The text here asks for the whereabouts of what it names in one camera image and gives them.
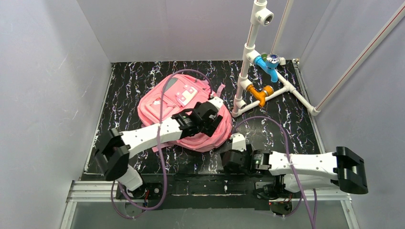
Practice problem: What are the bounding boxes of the pink student backpack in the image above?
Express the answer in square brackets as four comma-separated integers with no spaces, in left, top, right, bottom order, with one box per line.
[138,74,232,152]

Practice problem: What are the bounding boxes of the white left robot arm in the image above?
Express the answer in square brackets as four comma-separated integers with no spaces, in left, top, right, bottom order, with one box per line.
[94,97,224,191]

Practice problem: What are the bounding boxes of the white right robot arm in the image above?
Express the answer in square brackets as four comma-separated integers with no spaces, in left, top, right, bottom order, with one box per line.
[221,146,369,195]

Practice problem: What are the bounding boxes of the orange pipe fitting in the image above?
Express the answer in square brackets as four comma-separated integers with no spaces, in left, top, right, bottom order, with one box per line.
[246,84,274,107]

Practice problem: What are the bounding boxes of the blue pipe valve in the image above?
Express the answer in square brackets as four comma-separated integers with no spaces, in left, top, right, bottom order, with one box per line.
[254,54,280,83]

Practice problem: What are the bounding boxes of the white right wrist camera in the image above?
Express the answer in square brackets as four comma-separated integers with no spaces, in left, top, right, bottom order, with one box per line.
[230,133,246,152]

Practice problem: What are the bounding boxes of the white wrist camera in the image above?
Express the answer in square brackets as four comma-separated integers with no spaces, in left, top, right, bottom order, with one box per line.
[208,96,224,112]
[230,133,246,152]

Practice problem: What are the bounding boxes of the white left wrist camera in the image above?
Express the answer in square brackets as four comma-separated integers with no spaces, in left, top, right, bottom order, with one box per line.
[208,96,224,112]

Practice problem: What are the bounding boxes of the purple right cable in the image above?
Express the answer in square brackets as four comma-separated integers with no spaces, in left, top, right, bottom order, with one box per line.
[234,116,318,229]

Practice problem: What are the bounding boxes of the white PVC pipe frame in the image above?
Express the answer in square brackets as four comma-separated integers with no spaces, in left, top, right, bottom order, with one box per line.
[231,0,313,117]

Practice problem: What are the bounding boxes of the aluminium frame rail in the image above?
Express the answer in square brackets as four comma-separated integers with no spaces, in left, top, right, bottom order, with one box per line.
[60,181,360,229]

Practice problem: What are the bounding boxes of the white wall conduit pipe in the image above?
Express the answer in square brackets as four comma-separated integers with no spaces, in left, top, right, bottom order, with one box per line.
[309,1,405,116]

